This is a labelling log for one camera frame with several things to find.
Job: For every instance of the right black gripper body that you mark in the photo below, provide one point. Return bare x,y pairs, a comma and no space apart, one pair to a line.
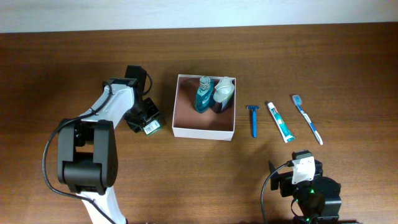
287,187

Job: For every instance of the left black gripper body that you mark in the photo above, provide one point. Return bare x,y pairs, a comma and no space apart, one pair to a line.
136,117

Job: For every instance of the green white soap box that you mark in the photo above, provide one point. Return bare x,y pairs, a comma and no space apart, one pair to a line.
152,127

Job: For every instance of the white teal toothpaste tube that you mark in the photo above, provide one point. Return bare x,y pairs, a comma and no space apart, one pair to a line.
285,132

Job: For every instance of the teal mouthwash bottle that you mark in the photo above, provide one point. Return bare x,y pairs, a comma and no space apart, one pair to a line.
203,95

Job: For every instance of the blue white toothbrush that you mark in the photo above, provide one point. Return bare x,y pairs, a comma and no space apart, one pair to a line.
298,103

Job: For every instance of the blue disposable razor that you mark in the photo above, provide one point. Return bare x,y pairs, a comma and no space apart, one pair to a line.
253,109

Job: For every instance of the clear pump soap bottle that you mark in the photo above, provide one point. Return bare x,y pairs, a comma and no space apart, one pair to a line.
222,95

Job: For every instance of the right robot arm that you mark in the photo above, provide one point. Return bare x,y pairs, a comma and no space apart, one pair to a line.
317,196

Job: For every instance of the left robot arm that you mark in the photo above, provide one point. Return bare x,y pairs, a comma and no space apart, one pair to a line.
87,156

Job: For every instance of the white cardboard box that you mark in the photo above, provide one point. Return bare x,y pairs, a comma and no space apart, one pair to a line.
188,123

